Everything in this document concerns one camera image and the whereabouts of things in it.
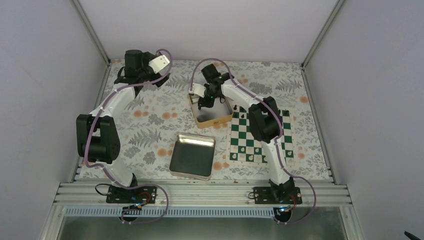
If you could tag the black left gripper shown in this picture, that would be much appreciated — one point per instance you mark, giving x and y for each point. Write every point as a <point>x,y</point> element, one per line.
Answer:
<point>147,56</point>

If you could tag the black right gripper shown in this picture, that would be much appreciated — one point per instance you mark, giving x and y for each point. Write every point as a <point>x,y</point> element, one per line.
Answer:
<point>208,104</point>

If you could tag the gold metal tin box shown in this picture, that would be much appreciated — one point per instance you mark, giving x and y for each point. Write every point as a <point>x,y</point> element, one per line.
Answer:
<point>220,113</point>

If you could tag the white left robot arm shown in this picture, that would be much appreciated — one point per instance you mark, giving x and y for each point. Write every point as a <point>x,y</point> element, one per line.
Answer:
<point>98,141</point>

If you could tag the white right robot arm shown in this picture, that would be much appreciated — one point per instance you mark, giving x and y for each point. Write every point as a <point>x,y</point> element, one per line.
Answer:
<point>234,91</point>

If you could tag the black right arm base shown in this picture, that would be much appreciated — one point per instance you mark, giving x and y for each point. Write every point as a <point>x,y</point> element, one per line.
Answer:
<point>263,195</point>

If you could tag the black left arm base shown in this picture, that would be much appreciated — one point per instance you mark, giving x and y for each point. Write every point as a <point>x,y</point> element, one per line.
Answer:
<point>143,195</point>

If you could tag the green white chess board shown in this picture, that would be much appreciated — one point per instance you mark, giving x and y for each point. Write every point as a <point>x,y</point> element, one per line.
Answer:
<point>247,136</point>

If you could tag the floral patterned table mat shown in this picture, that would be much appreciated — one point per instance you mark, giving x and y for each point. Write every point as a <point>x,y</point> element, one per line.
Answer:
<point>148,125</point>

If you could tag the metal tin lid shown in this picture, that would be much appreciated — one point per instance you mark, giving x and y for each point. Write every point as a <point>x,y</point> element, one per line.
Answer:
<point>192,156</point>

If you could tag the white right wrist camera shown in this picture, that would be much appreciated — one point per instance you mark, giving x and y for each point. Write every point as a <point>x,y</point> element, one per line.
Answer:
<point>197,89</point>

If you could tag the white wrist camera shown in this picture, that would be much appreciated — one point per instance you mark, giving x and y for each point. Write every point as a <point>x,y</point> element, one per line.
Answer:
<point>159,63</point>
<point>197,89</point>

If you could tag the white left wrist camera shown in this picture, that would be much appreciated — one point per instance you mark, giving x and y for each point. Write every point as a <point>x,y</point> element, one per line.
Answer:
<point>159,63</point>

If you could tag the front aluminium rail base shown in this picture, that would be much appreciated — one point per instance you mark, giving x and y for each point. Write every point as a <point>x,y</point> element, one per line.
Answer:
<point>190,193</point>

